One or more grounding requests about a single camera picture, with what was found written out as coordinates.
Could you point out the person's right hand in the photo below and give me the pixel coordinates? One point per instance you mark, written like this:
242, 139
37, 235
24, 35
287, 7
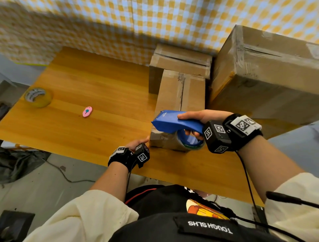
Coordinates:
211, 116

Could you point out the person's left hand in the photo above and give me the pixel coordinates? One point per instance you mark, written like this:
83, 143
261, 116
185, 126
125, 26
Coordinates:
138, 143

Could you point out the blue tape dispenser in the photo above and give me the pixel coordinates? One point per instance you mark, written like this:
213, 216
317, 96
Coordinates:
172, 123

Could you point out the cardboard box with black print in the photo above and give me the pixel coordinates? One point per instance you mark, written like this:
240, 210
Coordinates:
169, 94

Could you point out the cardboard box with white label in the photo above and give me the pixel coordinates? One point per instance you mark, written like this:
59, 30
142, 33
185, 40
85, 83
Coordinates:
269, 94

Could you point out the small plain cardboard box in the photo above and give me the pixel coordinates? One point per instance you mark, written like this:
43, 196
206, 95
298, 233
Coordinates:
179, 62

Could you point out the person's left forearm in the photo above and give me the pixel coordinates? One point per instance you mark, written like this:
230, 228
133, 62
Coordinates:
112, 179

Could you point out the person's right forearm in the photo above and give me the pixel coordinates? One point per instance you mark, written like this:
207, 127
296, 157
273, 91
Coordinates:
269, 169

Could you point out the yellowish tape roll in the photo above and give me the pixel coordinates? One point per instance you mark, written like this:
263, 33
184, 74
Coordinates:
43, 102

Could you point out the white box with yellow tape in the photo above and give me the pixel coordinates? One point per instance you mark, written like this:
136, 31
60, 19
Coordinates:
12, 145

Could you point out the pink box cutter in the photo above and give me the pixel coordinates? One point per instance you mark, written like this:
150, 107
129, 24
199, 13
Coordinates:
87, 112

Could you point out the black printed garment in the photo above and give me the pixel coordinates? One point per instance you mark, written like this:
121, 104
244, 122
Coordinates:
162, 199

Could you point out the cream long-sleeved top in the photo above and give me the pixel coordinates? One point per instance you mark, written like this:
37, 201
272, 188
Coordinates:
87, 217

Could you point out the black table leg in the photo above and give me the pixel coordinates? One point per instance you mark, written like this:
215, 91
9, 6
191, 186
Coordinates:
261, 219

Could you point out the dark grey cloth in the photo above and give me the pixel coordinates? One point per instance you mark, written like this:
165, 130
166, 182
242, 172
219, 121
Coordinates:
20, 164

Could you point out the yellow white checked cloth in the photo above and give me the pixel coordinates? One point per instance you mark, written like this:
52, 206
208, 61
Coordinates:
99, 25

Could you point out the black flat case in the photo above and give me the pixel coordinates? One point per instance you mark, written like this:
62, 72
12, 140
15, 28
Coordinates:
17, 224

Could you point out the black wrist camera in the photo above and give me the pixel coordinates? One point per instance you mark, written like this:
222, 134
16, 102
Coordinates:
216, 139
142, 155

